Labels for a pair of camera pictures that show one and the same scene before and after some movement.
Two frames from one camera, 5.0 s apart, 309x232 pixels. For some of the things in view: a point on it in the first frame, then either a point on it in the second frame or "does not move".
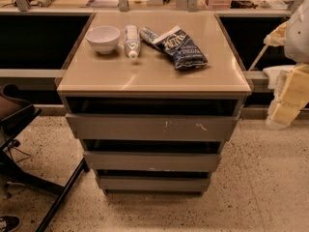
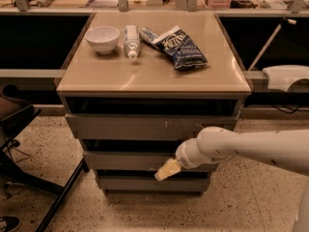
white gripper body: [298, 38] -> [183, 157]
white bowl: [103, 38] does not move
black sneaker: [10, 222] does not move
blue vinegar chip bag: [179, 44] does not move
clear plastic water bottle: [132, 41] does not move
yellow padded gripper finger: [277, 37] -> [169, 168]
